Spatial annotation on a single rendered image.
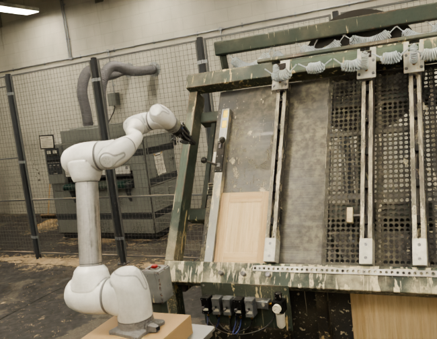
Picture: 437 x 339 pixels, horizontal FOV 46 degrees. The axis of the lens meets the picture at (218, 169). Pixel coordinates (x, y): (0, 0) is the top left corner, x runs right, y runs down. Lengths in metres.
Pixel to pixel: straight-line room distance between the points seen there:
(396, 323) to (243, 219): 0.96
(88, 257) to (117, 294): 0.23
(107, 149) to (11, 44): 8.83
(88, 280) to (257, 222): 1.00
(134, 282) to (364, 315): 1.27
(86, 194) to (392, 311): 1.64
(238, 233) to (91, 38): 7.18
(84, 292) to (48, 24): 8.33
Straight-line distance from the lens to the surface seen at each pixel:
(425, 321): 2.86
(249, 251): 2.81
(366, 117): 2.83
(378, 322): 2.90
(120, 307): 2.25
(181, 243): 3.04
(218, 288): 2.81
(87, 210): 2.33
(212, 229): 2.90
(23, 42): 10.75
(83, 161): 2.32
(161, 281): 2.75
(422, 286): 2.54
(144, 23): 8.95
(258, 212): 2.85
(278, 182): 2.80
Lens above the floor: 1.75
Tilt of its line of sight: 7 degrees down
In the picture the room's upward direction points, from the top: 7 degrees counter-clockwise
